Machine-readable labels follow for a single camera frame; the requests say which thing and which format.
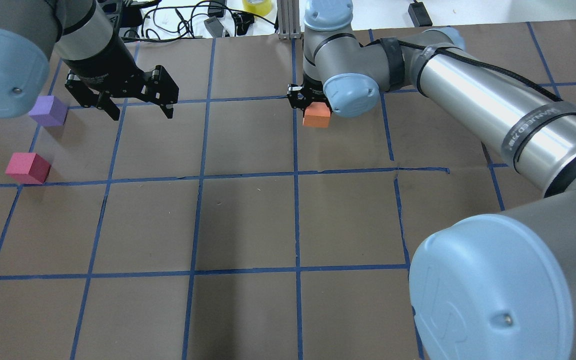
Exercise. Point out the orange foam cube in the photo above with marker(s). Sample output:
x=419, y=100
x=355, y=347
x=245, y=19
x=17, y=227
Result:
x=316, y=115

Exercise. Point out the aluminium frame post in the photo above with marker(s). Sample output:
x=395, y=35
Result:
x=288, y=19

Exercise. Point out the yellow tape roll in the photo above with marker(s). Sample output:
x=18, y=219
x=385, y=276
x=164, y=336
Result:
x=258, y=7

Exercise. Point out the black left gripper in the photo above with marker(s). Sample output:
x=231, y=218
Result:
x=104, y=64

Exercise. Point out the purple foam cube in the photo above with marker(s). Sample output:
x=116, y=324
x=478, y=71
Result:
x=49, y=111

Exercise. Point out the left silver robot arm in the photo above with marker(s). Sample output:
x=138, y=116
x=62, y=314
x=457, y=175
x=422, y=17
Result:
x=86, y=34

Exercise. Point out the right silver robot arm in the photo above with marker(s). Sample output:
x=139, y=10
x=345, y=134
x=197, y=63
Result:
x=415, y=240

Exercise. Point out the red foam cube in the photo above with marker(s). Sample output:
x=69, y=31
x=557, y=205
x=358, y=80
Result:
x=28, y=168

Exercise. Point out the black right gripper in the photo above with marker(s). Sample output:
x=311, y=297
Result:
x=300, y=97

